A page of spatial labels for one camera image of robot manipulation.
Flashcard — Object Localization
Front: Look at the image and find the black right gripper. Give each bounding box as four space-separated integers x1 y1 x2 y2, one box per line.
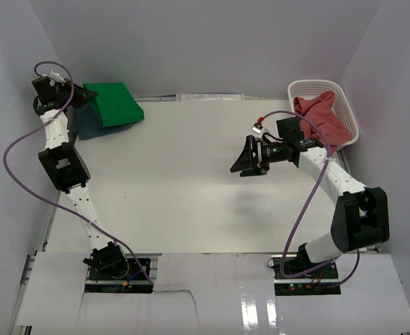
230 135 287 177

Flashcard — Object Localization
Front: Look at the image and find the green t shirt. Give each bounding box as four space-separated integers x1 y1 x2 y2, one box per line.
83 82 145 128

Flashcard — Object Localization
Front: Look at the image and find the pink t shirt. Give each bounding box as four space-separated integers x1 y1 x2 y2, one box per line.
293 91 351 153

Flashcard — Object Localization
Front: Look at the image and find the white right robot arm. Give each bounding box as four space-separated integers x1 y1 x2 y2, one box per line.
230 117 390 278

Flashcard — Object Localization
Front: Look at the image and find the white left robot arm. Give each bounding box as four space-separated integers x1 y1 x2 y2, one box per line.
31 73 129 279

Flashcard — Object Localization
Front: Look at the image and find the folded blue t shirt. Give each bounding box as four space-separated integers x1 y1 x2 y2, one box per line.
71 105 132 140

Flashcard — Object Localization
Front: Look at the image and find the white perforated plastic basket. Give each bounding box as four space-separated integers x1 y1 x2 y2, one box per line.
288 80 359 151

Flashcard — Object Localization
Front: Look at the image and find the white paper label strip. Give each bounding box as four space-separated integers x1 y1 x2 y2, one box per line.
176 94 244 101

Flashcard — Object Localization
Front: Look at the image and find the white paper sheet front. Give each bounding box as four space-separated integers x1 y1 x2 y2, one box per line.
17 253 410 334

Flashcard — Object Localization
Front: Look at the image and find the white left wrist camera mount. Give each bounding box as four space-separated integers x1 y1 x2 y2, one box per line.
45 68 66 86

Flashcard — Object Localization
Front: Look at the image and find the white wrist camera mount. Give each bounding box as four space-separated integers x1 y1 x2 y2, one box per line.
45 68 66 86
251 117 270 138

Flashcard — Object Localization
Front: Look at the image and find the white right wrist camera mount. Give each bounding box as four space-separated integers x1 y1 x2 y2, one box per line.
251 117 270 138

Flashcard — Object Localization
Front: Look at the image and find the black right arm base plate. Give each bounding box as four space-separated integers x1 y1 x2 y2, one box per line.
267 258 342 297

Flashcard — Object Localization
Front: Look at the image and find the aluminium table edge rail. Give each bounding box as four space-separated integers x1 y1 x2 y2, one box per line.
360 246 381 254

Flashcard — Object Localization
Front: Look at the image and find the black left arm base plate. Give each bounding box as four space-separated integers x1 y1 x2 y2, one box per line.
85 258 153 294

